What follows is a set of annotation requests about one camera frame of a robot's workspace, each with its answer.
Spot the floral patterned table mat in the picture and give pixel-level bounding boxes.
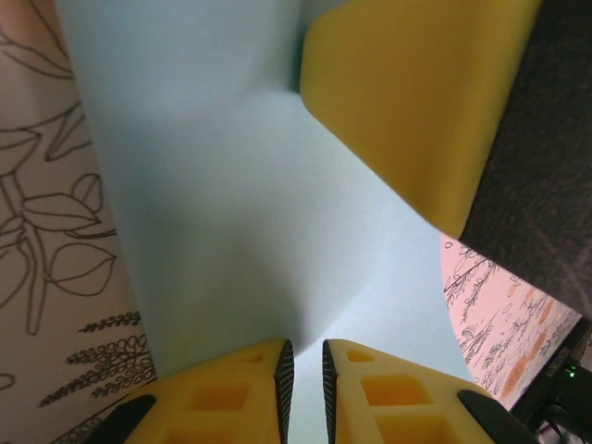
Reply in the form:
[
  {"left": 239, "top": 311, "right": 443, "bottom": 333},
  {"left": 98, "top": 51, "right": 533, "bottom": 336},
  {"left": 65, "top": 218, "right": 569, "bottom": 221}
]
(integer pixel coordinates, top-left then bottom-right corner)
[{"left": 0, "top": 0, "right": 584, "bottom": 444}]

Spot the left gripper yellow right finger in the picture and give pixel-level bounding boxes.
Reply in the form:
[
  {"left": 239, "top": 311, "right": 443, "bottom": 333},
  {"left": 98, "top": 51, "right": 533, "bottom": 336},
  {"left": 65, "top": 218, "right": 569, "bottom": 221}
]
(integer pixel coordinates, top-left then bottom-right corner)
[{"left": 322, "top": 339, "right": 542, "bottom": 444}]

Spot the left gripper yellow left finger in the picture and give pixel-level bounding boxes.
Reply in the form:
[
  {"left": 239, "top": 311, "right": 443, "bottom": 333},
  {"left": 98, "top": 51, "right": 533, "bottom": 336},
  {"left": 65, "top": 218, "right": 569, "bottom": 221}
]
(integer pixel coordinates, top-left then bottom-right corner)
[{"left": 59, "top": 337, "right": 295, "bottom": 444}]

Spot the light blue paper sheet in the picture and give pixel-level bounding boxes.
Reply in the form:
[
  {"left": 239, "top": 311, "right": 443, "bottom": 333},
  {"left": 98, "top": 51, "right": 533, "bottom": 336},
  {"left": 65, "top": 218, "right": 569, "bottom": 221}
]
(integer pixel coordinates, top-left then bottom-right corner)
[{"left": 54, "top": 0, "right": 477, "bottom": 444}]

